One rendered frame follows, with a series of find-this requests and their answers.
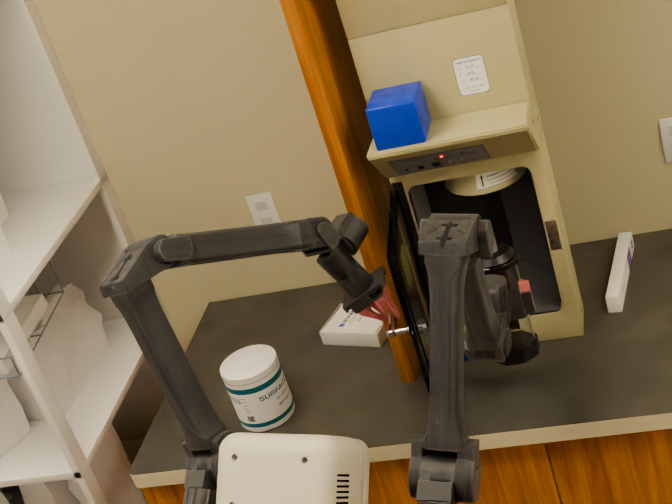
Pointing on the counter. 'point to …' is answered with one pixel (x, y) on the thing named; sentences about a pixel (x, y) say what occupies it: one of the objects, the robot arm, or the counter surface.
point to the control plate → (440, 159)
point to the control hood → (469, 136)
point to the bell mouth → (487, 183)
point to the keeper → (553, 235)
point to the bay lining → (521, 200)
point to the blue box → (398, 116)
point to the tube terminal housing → (432, 54)
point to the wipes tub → (257, 387)
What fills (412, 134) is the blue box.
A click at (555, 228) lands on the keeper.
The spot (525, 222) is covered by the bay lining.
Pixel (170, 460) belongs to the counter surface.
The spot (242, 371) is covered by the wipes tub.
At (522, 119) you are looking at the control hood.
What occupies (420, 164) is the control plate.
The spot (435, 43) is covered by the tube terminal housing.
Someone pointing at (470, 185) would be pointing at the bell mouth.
